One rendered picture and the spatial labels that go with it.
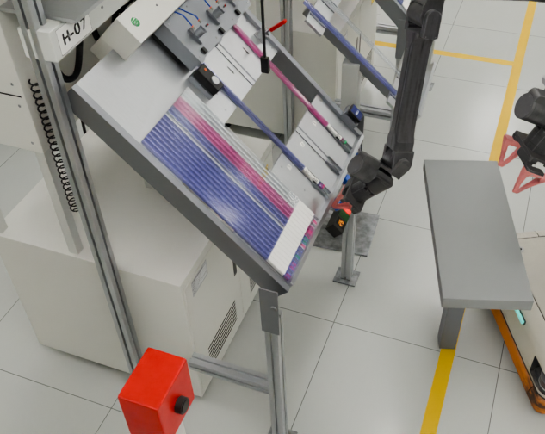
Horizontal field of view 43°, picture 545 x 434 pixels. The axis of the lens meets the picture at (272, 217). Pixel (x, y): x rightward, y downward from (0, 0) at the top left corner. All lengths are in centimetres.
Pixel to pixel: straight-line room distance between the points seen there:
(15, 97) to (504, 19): 339
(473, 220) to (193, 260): 85
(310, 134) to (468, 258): 58
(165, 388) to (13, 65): 80
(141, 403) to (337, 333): 119
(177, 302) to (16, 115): 67
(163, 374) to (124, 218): 73
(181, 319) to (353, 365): 72
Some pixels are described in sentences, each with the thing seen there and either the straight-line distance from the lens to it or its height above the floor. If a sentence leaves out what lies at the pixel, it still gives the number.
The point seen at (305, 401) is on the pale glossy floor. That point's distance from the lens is 240.
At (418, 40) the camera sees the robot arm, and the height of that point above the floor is 120.
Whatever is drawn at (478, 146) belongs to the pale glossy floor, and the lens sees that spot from 344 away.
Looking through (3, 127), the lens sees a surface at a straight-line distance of 185.
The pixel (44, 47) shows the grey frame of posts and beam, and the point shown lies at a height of 134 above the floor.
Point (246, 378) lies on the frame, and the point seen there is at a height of 32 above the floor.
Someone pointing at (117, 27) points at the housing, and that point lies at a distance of 171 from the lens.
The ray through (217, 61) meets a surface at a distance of 194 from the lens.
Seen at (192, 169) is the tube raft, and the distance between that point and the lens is 169.
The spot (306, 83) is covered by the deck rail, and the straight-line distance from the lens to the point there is 216.
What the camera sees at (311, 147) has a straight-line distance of 203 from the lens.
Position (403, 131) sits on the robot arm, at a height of 97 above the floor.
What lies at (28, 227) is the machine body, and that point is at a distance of 221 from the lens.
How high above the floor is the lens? 204
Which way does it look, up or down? 43 degrees down
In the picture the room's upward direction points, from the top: 3 degrees counter-clockwise
